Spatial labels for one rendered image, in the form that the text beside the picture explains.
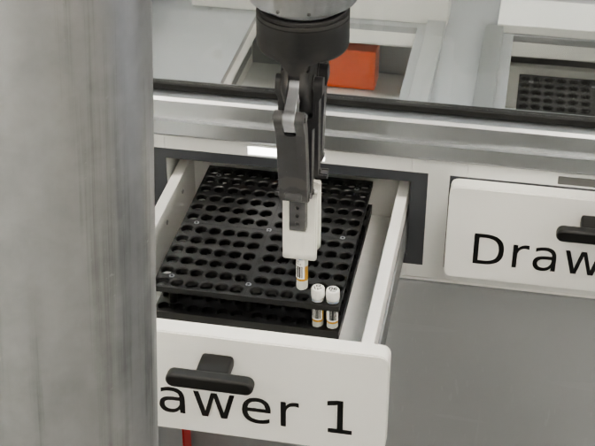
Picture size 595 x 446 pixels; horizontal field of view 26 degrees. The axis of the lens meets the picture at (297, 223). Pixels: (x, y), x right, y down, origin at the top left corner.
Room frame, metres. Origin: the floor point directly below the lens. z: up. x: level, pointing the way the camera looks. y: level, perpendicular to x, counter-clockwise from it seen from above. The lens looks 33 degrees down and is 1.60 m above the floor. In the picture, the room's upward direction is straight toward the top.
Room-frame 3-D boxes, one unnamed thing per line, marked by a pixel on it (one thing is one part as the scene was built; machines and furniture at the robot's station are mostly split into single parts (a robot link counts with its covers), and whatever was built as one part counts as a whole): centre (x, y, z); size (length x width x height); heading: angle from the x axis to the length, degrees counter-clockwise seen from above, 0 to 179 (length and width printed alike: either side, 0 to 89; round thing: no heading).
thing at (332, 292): (0.94, -0.03, 0.89); 0.01 x 0.01 x 0.05
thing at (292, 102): (0.91, 0.00, 1.13); 0.05 x 0.02 x 0.05; 169
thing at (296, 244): (0.94, 0.00, 0.98); 0.03 x 0.01 x 0.07; 79
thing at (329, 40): (0.95, 0.00, 1.14); 0.08 x 0.07 x 0.09; 169
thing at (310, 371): (0.86, 0.07, 0.87); 0.29 x 0.02 x 0.11; 79
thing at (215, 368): (0.83, 0.07, 0.91); 0.07 x 0.04 x 0.01; 79
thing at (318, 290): (0.95, -0.02, 0.89); 0.01 x 0.01 x 0.05
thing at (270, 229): (1.06, 0.03, 0.87); 0.22 x 0.18 x 0.06; 169
